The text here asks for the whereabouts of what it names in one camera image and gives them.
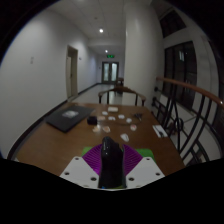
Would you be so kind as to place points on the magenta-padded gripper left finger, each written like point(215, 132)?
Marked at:
point(78, 170)

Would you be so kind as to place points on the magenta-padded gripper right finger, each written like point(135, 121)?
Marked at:
point(146, 170)

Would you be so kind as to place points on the black computer mouse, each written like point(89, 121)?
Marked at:
point(111, 163)

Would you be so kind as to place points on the green mouse pad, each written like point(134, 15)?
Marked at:
point(146, 152)

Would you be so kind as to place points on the white rectangular card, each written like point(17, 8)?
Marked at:
point(160, 131)

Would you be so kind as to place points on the small white red tag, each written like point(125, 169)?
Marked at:
point(133, 127)

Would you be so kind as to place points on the small tan packet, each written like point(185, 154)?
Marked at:
point(96, 129)
point(106, 129)

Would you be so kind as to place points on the small black box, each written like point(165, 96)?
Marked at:
point(92, 120)

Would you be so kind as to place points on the closed black laptop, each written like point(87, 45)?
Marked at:
point(68, 118)

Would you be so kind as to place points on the flat white box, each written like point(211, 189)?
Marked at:
point(113, 109)

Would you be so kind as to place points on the curved wooden chair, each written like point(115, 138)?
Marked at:
point(121, 89)

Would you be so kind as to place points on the open side doorway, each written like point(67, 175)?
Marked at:
point(72, 71)

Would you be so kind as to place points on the glass double door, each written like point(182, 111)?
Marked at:
point(110, 72)

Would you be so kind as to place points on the green exit sign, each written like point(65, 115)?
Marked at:
point(110, 56)

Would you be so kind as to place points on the dark transom window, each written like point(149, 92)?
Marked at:
point(173, 23)

